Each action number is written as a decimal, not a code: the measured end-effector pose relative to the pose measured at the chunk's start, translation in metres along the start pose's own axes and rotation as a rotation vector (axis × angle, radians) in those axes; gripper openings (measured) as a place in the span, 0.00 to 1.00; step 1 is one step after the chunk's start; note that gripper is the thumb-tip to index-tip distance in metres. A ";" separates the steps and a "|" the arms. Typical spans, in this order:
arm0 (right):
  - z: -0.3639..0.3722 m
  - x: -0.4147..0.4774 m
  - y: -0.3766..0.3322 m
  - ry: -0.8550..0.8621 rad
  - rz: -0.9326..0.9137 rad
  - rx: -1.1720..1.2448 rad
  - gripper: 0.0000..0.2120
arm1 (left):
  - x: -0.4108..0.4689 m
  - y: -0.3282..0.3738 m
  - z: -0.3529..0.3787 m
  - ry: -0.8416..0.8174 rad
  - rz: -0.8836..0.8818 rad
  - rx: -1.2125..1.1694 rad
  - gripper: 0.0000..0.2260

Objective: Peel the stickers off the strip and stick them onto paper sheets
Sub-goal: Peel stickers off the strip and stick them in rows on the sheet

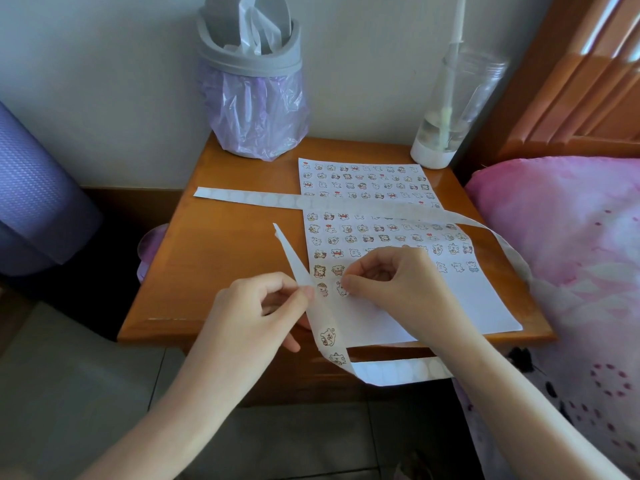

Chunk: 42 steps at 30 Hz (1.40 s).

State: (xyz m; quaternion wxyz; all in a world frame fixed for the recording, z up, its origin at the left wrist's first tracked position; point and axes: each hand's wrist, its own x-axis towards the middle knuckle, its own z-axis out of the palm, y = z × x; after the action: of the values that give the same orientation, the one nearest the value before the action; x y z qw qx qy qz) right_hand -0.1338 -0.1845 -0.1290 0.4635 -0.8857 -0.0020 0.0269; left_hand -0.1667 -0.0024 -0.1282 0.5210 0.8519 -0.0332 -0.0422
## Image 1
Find white backing scraps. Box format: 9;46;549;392
222;0;283;57

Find purple plastic bin bag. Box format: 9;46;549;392
199;59;311;162

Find purple plastic container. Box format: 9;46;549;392
135;223;171;285

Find grey trash bin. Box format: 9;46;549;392
195;0;304;78

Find white paper sheet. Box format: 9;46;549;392
298;157;523;349

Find long white sticker strip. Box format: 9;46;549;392
193;186;533;387

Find person's right hand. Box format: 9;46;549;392
341;245;476;353

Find clear cup with white base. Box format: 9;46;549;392
409;48;510;171

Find pink floral bedding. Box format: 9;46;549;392
452;155;640;480

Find person's left hand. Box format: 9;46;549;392
187;272;316;391

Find rows of stuck cartoon stickers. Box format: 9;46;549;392
299;162;481;298

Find wooden nightstand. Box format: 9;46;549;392
117;136;557;408

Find purple rolled mat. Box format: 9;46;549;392
0;100;103;278

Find wooden bed headboard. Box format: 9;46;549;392
459;0;640;181

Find white straw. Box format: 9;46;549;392
439;0;467;148

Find person's left forearm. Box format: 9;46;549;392
79;362;253;480

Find person's right forearm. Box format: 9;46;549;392
432;324;631;480

